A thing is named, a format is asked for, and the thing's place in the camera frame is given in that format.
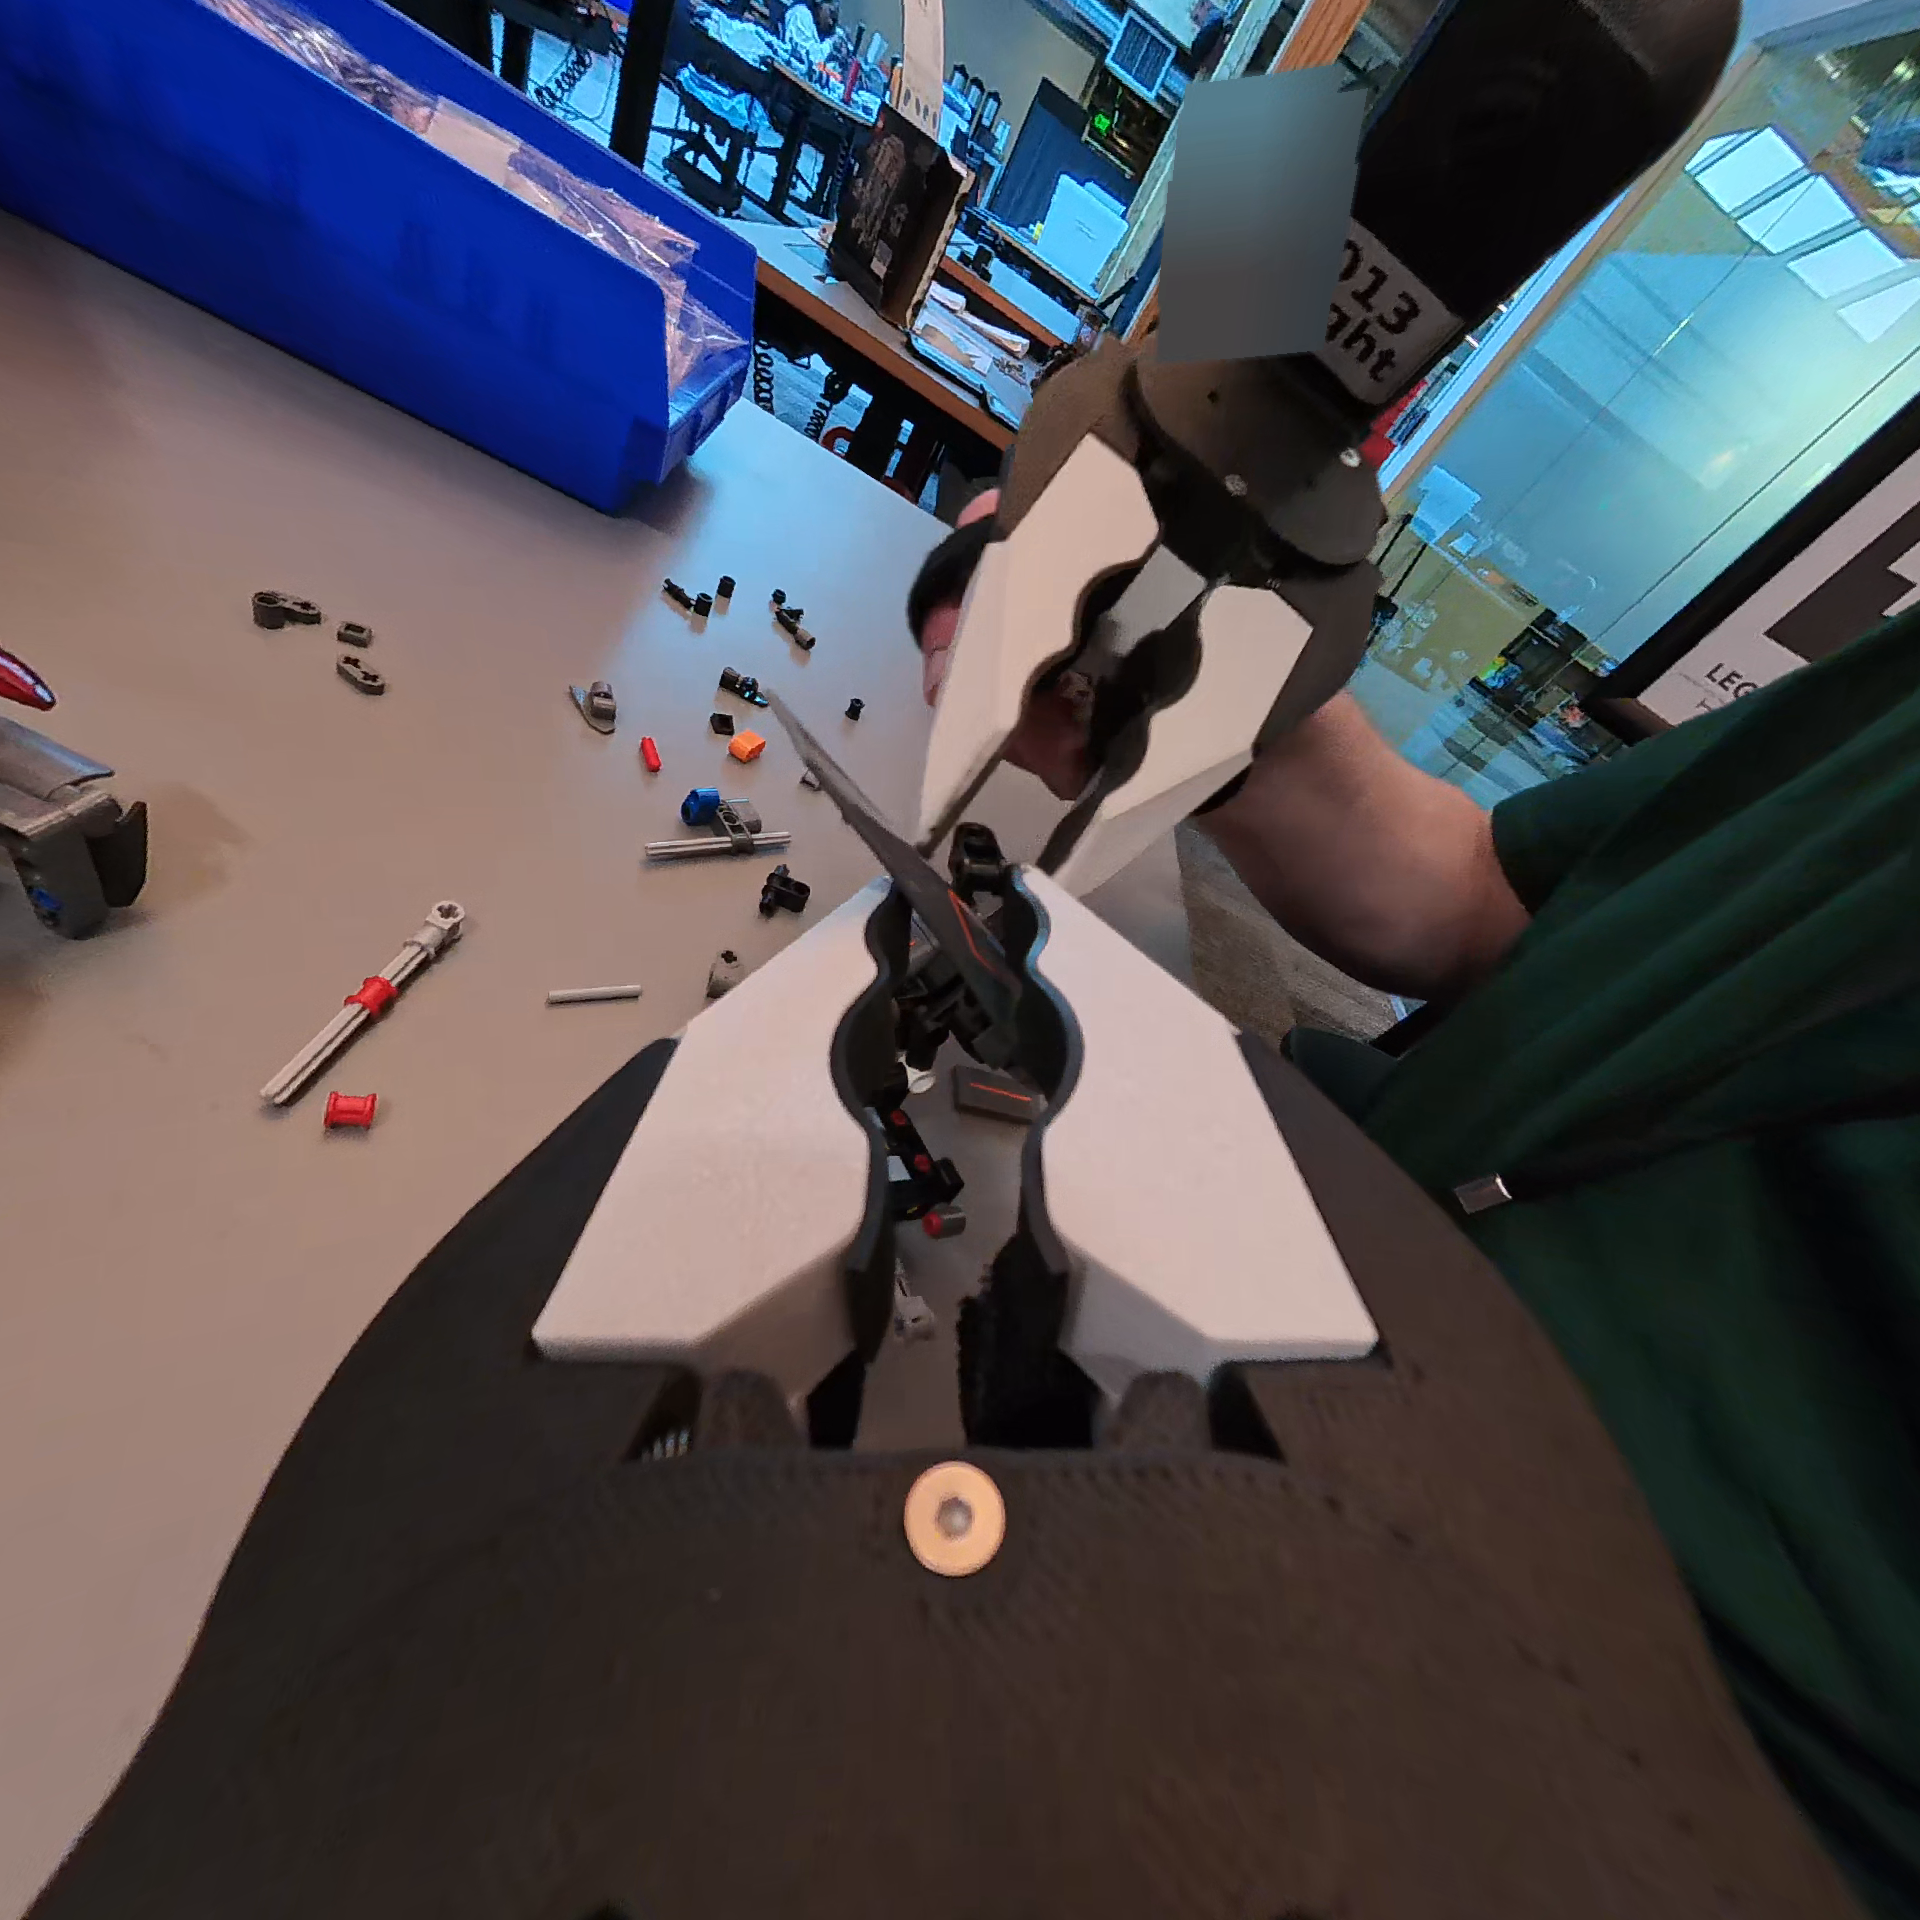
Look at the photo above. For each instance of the clear plastic bags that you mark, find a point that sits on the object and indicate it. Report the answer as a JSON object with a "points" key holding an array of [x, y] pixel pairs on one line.
{"points": [[600, 226]]}

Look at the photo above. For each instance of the small red lego bush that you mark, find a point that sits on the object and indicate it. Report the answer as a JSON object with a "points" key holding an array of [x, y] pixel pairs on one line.
{"points": [[349, 1109]]}

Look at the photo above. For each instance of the grey lego axle red bushes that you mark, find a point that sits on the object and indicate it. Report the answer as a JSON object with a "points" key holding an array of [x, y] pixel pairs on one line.
{"points": [[360, 998]]}

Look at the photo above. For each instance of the small black lego panel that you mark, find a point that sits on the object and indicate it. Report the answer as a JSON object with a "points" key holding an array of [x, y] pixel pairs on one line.
{"points": [[930, 909]]}

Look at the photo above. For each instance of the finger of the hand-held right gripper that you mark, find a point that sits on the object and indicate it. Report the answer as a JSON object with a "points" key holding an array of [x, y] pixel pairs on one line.
{"points": [[1035, 586], [1229, 675]]}

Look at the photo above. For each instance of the person's right forearm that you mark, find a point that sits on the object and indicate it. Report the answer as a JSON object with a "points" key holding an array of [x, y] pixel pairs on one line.
{"points": [[1425, 870]]}

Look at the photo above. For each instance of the scattered small lego pieces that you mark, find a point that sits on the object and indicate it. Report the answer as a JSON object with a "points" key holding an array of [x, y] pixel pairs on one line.
{"points": [[745, 747]]}

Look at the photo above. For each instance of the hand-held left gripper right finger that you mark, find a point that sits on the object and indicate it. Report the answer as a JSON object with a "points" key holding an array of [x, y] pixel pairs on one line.
{"points": [[1200, 1201]]}

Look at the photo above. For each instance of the person's right hand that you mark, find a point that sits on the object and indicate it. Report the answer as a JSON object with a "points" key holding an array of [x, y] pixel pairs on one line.
{"points": [[1289, 796]]}

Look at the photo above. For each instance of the black framed sign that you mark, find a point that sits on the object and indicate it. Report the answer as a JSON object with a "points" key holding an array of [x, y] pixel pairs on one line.
{"points": [[1829, 601]]}

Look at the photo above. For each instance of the blue plastic bin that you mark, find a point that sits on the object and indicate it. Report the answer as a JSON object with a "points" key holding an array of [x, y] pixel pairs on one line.
{"points": [[376, 270]]}

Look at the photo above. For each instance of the lego car chassis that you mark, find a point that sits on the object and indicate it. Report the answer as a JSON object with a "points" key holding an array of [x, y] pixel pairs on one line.
{"points": [[59, 841]]}

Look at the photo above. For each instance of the brown cardboard box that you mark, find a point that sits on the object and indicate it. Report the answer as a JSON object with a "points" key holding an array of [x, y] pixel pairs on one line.
{"points": [[891, 212]]}

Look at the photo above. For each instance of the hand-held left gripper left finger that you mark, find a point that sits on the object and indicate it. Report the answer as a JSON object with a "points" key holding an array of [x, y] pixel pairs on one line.
{"points": [[720, 1201]]}

